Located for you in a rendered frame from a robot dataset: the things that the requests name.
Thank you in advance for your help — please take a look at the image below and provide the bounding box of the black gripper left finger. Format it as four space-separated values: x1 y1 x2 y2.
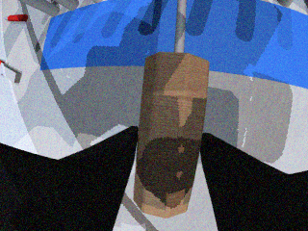
0 126 139 231

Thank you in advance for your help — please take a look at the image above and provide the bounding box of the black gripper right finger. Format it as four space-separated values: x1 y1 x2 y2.
200 132 308 231

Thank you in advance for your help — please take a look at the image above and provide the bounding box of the blue flat strip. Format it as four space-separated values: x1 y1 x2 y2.
39 0 308 89

